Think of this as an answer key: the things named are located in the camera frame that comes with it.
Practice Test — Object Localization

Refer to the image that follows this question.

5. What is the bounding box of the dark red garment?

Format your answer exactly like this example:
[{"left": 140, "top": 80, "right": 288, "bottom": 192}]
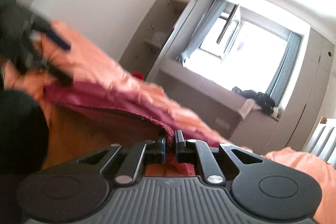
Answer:
[{"left": 44, "top": 81, "right": 225, "bottom": 176}]

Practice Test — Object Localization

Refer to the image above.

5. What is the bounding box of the pile of dark clothes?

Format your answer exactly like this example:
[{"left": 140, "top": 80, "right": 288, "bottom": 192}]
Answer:
[{"left": 232, "top": 87, "right": 276, "bottom": 116}]

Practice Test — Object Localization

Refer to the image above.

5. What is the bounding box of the grey window bench cabinet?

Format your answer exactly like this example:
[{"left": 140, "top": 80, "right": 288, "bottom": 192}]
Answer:
[{"left": 151, "top": 58, "right": 278, "bottom": 155}]

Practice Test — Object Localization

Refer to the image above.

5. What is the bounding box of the white cloth hanging off ledge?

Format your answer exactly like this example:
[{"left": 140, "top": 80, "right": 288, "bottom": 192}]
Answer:
[{"left": 238, "top": 99, "right": 261, "bottom": 121}]

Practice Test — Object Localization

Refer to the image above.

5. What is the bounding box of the red object behind bed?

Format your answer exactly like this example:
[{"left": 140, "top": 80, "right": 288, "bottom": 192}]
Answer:
[{"left": 131, "top": 72, "right": 144, "bottom": 81}]

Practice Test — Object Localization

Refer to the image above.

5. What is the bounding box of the orange bed duvet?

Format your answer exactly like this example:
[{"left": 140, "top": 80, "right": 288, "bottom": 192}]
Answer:
[{"left": 2, "top": 19, "right": 336, "bottom": 224}]

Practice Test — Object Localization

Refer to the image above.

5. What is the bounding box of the right grey-blue curtain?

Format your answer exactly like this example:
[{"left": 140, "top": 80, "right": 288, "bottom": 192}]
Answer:
[{"left": 266, "top": 31, "right": 301, "bottom": 107}]

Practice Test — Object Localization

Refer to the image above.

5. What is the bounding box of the grey-blue curtain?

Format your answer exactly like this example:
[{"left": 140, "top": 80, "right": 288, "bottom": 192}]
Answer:
[
  {"left": 266, "top": 31, "right": 301, "bottom": 107},
  {"left": 178, "top": 0, "right": 228, "bottom": 65}
]

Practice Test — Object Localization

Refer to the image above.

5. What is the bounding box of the tall grey right wardrobe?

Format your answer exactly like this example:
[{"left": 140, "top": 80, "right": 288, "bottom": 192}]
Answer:
[{"left": 262, "top": 28, "right": 334, "bottom": 154}]

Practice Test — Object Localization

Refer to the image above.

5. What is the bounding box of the window with open pane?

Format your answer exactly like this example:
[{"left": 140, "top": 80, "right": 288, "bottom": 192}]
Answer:
[{"left": 180, "top": 3, "right": 301, "bottom": 98}]

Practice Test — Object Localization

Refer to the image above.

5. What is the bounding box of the purple garment outside window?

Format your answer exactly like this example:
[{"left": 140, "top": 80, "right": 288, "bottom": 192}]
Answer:
[{"left": 237, "top": 43, "right": 243, "bottom": 51}]

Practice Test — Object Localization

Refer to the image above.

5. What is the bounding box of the grey open wardrobe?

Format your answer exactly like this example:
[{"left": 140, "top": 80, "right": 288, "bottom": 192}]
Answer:
[{"left": 119, "top": 0, "right": 199, "bottom": 78}]

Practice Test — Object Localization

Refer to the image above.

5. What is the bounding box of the grey padded headboard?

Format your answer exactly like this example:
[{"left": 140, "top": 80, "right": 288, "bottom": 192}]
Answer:
[{"left": 302, "top": 117, "right": 336, "bottom": 168}]

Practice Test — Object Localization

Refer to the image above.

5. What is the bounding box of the left grey-blue curtain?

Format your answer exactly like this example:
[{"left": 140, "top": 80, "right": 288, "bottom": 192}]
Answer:
[{"left": 178, "top": 0, "right": 228, "bottom": 65}]

